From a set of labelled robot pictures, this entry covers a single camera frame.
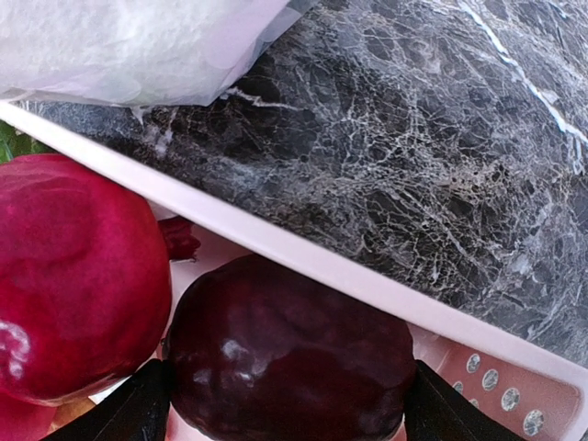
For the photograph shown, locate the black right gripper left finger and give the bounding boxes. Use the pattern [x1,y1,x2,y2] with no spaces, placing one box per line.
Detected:
[45,359,172,441]

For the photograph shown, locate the pink plastic basket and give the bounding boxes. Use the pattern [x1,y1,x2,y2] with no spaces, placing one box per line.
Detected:
[1,103,587,440]

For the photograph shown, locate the clear zip top bag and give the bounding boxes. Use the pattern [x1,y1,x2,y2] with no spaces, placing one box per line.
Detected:
[1,1,311,107]

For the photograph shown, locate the green cucumber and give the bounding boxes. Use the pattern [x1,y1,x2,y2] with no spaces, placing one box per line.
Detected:
[0,121,52,164]

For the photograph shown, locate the dark red fruit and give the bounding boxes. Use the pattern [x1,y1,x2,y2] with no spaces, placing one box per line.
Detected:
[164,254,415,440]

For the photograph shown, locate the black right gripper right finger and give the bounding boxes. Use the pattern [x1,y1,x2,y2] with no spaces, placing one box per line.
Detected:
[404,360,522,441]

